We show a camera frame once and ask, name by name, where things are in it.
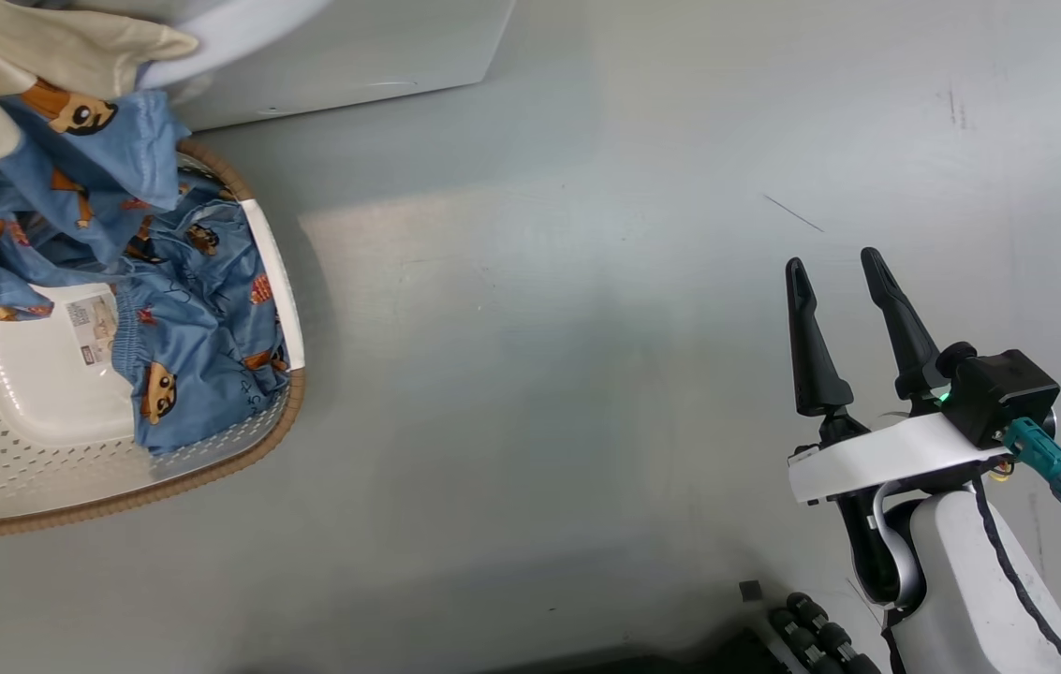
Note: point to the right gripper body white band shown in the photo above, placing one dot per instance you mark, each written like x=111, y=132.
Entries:
x=886, y=454

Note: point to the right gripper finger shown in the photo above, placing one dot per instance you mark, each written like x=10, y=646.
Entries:
x=816, y=374
x=914, y=356

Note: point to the blue cartoon print pajama trousers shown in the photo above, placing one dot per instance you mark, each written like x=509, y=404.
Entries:
x=202, y=356

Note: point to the blue and cream pajama top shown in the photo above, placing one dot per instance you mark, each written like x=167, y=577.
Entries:
x=24, y=56

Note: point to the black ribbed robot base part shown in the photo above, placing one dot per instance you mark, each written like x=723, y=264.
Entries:
x=820, y=637

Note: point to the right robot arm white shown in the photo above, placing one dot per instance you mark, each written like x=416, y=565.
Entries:
x=961, y=580

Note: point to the white front-load washing machine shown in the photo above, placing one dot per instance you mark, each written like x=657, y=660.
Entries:
x=352, y=56

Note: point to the basket product label sticker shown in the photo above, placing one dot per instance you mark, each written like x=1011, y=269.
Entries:
x=92, y=328

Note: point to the cream perforated laundry basket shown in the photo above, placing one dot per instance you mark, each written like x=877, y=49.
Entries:
x=24, y=449

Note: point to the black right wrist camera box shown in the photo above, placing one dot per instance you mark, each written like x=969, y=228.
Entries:
x=1003, y=393

